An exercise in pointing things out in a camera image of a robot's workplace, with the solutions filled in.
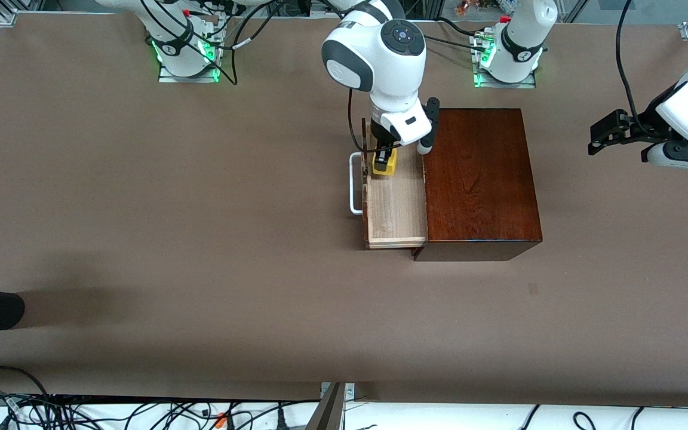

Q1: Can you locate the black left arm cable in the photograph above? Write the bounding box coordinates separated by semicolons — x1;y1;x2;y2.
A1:
616;0;658;123

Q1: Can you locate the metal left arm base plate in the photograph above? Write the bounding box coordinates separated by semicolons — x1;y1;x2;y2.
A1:
471;30;538;89

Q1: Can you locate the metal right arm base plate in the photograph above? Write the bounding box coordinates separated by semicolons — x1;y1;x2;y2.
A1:
158;18;221;83

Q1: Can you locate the dark brown wooden cabinet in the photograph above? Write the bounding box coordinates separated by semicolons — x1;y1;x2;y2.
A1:
413;107;543;262

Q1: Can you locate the black cable on table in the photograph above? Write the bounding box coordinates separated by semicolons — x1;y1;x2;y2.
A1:
422;33;489;52
437;17;482;38

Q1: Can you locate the aluminium profile post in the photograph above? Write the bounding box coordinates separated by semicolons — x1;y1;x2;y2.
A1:
306;382;357;430

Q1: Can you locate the tangled black cable bundle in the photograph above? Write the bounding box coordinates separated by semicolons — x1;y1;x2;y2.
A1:
0;365;321;430

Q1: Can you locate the wooden drawer with white handle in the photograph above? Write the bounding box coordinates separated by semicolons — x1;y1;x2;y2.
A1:
349;118;428;250

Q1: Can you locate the yellow block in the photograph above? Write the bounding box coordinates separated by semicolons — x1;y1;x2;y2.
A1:
371;148;398;176

